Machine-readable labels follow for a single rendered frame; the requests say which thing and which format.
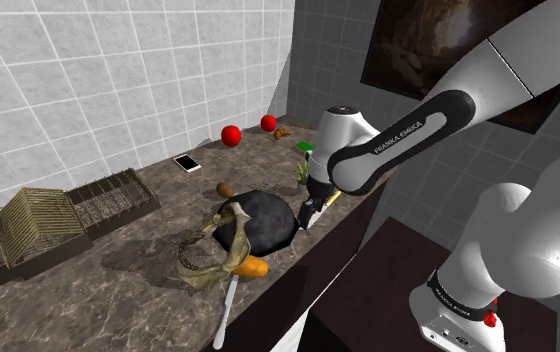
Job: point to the large red apple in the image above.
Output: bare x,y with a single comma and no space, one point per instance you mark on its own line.
231,135

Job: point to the white tablet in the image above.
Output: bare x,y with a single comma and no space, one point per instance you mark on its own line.
187,163

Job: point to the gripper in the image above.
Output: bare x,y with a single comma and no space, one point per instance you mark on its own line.
320,188

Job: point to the tan wooden dish rack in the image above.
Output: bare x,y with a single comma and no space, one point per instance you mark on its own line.
36,224

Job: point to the orange bread loaf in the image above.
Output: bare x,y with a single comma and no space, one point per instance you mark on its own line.
252,267

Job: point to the black round pan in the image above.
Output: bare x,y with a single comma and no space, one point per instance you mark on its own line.
270,224

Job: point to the green flat box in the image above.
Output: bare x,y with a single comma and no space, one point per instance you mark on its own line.
305,146

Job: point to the dark framed wall picture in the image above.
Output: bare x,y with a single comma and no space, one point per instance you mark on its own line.
421,44

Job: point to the brown egg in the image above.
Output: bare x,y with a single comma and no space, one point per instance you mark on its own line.
224,189

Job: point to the brown croissant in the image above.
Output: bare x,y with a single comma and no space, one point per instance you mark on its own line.
282,132

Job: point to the beige bone-shaped figure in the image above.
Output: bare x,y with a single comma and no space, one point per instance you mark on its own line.
239,244

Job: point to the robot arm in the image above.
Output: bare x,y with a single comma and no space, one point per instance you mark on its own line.
514,244

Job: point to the small potted plant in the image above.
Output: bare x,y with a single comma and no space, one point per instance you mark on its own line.
302,174

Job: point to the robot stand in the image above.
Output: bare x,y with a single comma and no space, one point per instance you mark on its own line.
382,287

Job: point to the small red apple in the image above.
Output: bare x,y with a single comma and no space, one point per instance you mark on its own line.
268,123

